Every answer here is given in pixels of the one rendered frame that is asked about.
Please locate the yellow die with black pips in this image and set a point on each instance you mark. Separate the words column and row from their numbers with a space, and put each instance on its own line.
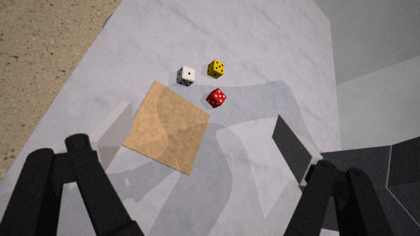
column 215, row 69

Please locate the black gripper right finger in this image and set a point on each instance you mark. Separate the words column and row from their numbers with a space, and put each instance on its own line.
column 358, row 209

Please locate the white die with black pips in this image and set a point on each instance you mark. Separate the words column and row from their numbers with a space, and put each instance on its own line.
column 186, row 76

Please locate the tan mat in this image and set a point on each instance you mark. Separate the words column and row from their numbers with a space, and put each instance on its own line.
column 168, row 129

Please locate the red die with white pips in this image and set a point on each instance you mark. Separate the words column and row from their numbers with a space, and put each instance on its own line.
column 216, row 98

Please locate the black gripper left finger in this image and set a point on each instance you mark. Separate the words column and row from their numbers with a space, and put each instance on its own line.
column 34, row 206

